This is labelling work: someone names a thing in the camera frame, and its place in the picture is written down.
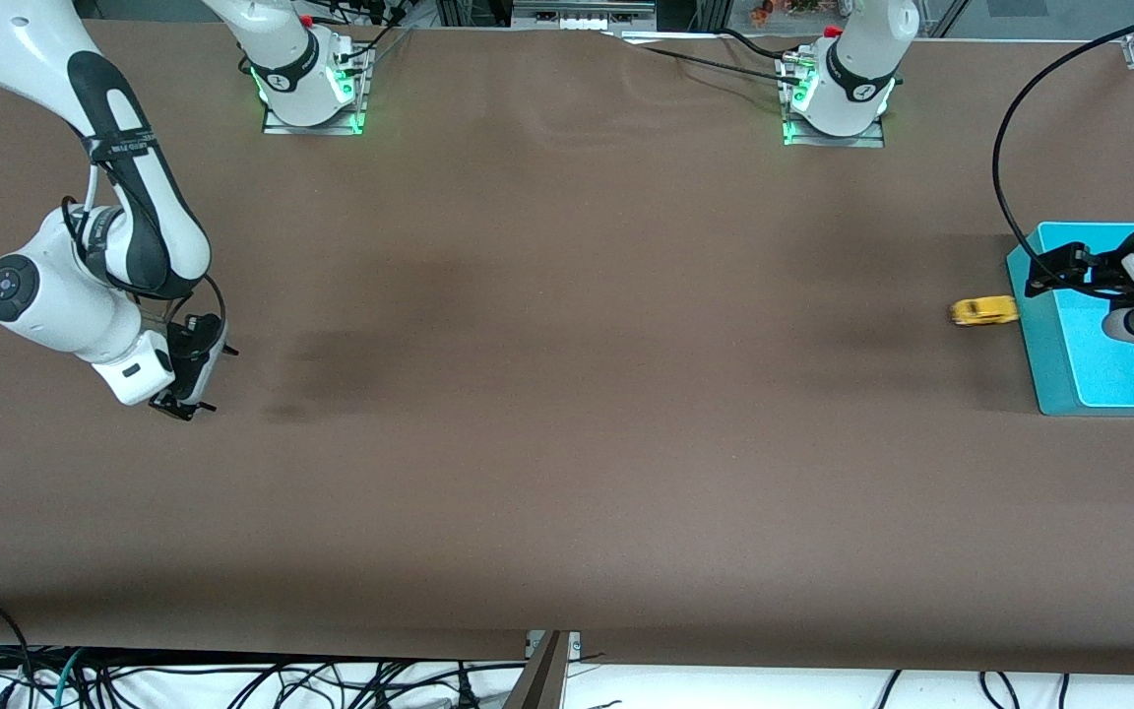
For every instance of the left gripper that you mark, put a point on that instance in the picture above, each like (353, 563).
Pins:
(1102, 269)

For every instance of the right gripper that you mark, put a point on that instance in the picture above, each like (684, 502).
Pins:
(191, 352)

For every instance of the yellow beetle toy car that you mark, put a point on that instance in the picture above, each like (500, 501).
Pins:
(985, 311)

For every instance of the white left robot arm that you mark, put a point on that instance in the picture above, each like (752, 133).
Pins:
(857, 79)

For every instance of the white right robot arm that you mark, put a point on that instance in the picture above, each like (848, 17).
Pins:
(65, 305)

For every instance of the teal plastic storage bin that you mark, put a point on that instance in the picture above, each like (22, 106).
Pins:
(1108, 379)

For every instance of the brown table cover sheet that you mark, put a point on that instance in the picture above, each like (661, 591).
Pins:
(567, 473)

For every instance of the white background power strip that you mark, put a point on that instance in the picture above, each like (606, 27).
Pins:
(582, 20)

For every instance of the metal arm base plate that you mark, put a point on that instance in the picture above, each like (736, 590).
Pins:
(316, 128)
(833, 141)

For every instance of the aluminium table edge bracket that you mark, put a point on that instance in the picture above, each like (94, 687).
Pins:
(542, 675)

